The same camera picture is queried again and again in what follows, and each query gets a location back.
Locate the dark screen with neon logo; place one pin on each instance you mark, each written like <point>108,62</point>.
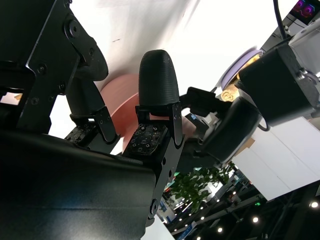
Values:
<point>303,7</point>

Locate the brown cardboard box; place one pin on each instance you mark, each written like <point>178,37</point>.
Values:
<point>247,145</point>

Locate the purple plate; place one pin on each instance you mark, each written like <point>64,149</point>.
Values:
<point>237,65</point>

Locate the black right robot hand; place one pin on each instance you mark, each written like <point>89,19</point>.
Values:
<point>62,187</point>

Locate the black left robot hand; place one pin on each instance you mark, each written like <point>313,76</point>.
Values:
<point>232,130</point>

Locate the green leafy plant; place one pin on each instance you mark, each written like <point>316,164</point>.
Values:
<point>195,185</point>

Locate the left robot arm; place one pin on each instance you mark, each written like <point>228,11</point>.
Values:
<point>275,82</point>

